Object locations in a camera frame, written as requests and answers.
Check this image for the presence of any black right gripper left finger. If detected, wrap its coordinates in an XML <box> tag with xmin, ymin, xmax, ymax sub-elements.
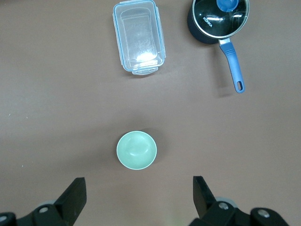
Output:
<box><xmin>0</xmin><ymin>177</ymin><xmax>87</xmax><ymax>226</ymax></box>

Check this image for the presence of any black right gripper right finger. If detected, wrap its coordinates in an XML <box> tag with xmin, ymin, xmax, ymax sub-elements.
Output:
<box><xmin>189</xmin><ymin>175</ymin><xmax>293</xmax><ymax>226</ymax></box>

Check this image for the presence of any light green bowl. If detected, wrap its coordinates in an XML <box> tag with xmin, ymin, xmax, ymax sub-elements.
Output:
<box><xmin>116</xmin><ymin>130</ymin><xmax>158</xmax><ymax>171</ymax></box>

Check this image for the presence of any glass lid with blue knob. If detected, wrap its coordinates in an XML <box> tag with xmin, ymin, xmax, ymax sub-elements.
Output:
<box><xmin>192</xmin><ymin>0</ymin><xmax>250</xmax><ymax>40</ymax></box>

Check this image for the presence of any clear plastic food container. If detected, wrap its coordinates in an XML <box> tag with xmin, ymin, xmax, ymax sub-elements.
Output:
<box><xmin>112</xmin><ymin>0</ymin><xmax>166</xmax><ymax>76</ymax></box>

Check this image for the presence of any dark saucepan with blue handle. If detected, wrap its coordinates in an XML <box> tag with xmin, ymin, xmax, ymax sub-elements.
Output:
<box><xmin>187</xmin><ymin>0</ymin><xmax>250</xmax><ymax>94</ymax></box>

